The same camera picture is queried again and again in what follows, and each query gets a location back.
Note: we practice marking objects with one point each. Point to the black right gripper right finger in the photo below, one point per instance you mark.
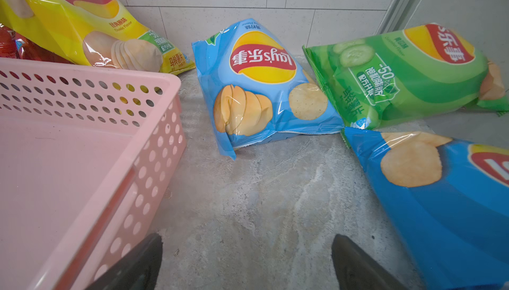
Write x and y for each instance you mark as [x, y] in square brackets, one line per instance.
[355, 269]

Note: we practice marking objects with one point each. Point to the right corner aluminium post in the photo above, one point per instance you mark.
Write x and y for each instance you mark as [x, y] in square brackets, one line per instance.
[398, 15]

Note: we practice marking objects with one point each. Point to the green cucumber chips bag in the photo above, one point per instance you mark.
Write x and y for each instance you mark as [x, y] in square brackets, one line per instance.
[406, 75]

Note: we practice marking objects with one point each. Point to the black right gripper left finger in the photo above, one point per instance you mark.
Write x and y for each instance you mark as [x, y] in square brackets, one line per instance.
[139, 269]

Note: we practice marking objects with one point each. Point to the yellow chips bag at back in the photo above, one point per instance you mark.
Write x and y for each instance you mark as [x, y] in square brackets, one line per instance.
[97, 33]

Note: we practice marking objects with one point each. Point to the light blue chips bag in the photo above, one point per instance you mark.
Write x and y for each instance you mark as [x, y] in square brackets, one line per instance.
[256, 91]

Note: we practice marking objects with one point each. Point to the pink plastic basket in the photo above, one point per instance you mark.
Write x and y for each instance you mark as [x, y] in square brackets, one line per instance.
[86, 156]

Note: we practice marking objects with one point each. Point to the dark blue chips bag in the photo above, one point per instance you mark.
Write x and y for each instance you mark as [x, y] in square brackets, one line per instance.
[446, 198]

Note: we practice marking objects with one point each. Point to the red chips bag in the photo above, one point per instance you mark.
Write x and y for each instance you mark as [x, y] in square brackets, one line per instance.
[16, 46]

